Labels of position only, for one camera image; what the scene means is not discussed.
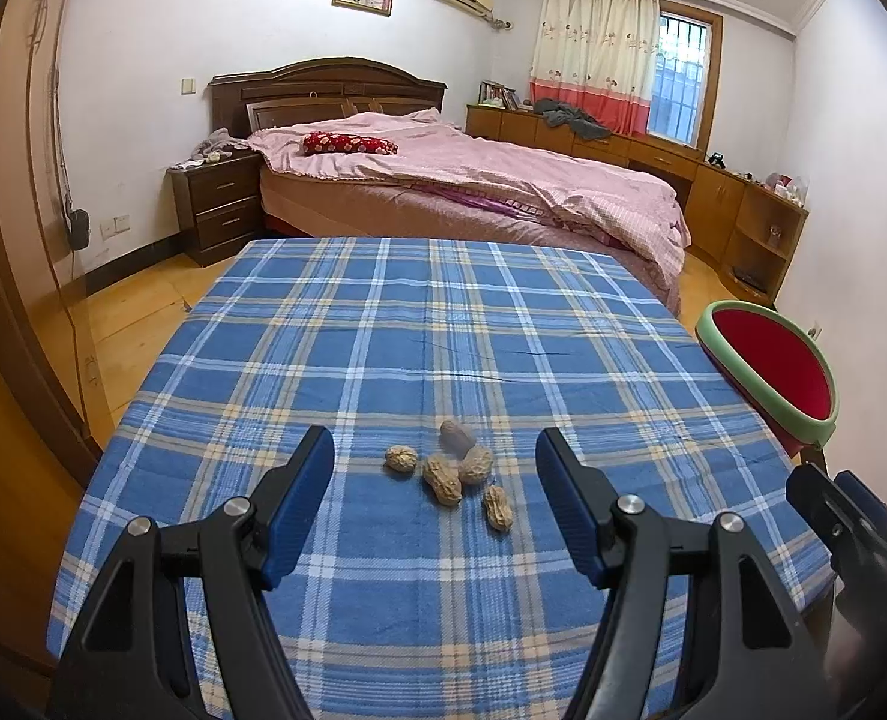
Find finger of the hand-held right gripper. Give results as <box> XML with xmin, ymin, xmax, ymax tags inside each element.
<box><xmin>786</xmin><ymin>463</ymin><xmax>876</xmax><ymax>593</ymax></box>
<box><xmin>837</xmin><ymin>471</ymin><xmax>887</xmax><ymax>563</ymax></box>

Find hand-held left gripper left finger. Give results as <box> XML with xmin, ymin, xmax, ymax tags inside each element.
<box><xmin>46</xmin><ymin>425</ymin><xmax>337</xmax><ymax>720</ymax></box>

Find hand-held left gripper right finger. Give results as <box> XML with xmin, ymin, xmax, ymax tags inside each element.
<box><xmin>535</xmin><ymin>427</ymin><xmax>838</xmax><ymax>720</ymax></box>

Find red bin with green rim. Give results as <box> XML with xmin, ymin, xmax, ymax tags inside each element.
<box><xmin>694</xmin><ymin>300</ymin><xmax>841</xmax><ymax>466</ymax></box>

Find blue plaid tablecloth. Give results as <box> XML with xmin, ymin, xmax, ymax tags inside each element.
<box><xmin>44</xmin><ymin>236</ymin><xmax>838</xmax><ymax>720</ymax></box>

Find wooden corner shelf unit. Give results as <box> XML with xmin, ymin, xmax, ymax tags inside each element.
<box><xmin>724</xmin><ymin>180</ymin><xmax>811</xmax><ymax>307</ymax></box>

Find dark wooden nightstand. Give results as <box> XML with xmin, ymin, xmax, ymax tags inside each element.
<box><xmin>167</xmin><ymin>150</ymin><xmax>265</xmax><ymax>268</ymax></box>

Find bed with brown mattress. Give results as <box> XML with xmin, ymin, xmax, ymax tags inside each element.
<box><xmin>256</xmin><ymin>111</ymin><xmax>692</xmax><ymax>316</ymax></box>

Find small items on shelf unit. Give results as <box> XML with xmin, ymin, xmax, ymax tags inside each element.
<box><xmin>762</xmin><ymin>172</ymin><xmax>808</xmax><ymax>203</ymax></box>

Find pink duvet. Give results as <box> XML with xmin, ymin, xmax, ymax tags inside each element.
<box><xmin>244</xmin><ymin>109</ymin><xmax>691</xmax><ymax>293</ymax></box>

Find long wooden desk cabinet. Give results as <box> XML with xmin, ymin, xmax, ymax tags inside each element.
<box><xmin>465</xmin><ymin>105</ymin><xmax>748</xmax><ymax>256</ymax></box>

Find red floral pillow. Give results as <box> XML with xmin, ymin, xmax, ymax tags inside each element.
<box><xmin>302</xmin><ymin>131</ymin><xmax>400</xmax><ymax>158</ymax></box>

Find pile of light clothes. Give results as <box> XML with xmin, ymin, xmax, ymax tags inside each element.
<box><xmin>175</xmin><ymin>127</ymin><xmax>253</xmax><ymax>170</ymax></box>

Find grey clothes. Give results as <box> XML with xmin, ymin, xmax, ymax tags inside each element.
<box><xmin>532</xmin><ymin>97</ymin><xmax>613</xmax><ymax>140</ymax></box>

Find row of books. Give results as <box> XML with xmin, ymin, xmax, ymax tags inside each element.
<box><xmin>478</xmin><ymin>80</ymin><xmax>521</xmax><ymax>112</ymax></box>

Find dark wooden headboard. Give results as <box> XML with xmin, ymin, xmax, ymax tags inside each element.
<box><xmin>209</xmin><ymin>58</ymin><xmax>448</xmax><ymax>140</ymax></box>

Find wooden wardrobe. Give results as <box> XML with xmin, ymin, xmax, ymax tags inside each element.
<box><xmin>0</xmin><ymin>0</ymin><xmax>107</xmax><ymax>481</ymax></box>

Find cream and red curtain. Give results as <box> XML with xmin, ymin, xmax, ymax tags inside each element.
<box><xmin>528</xmin><ymin>0</ymin><xmax>662</xmax><ymax>137</ymax></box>

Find window with wooden frame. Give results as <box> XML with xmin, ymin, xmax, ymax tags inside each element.
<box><xmin>648</xmin><ymin>4</ymin><xmax>726</xmax><ymax>155</ymax></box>

